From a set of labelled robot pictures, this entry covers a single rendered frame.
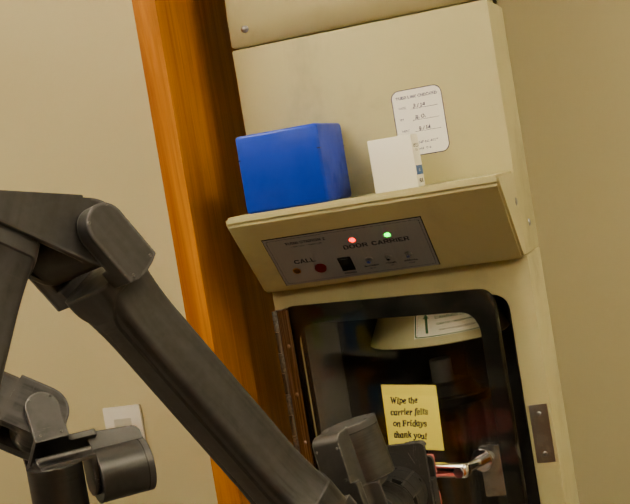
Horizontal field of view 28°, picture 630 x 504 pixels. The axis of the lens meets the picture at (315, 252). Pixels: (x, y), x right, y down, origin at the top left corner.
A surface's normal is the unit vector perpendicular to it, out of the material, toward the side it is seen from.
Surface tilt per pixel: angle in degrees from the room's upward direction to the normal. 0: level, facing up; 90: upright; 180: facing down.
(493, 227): 135
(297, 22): 90
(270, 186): 90
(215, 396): 81
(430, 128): 90
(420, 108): 90
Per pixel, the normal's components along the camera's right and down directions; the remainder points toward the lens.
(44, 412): 0.28, -0.55
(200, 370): 0.66, -0.22
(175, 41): 0.94, -0.14
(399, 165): -0.22, 0.09
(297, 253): -0.10, 0.77
